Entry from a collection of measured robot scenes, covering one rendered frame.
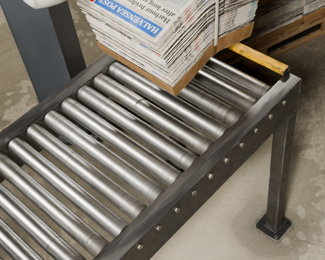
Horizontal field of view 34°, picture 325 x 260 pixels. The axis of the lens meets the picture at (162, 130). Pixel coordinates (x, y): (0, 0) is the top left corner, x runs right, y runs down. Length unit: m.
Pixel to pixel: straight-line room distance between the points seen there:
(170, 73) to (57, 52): 0.96
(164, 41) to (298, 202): 1.24
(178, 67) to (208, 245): 1.01
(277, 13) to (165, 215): 1.57
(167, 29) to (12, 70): 1.93
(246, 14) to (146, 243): 0.65
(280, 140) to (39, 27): 1.00
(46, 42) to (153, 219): 1.08
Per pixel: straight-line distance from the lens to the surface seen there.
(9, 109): 2.82
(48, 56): 2.20
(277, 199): 1.98
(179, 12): 1.21
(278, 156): 1.78
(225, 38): 1.41
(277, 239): 2.16
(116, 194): 1.33
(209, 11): 1.30
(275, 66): 1.57
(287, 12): 2.69
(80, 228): 1.30
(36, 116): 1.57
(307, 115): 2.56
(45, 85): 2.33
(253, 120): 1.45
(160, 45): 1.19
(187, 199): 1.33
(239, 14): 1.42
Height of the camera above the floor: 1.88
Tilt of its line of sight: 49 degrees down
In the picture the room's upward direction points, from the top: 9 degrees counter-clockwise
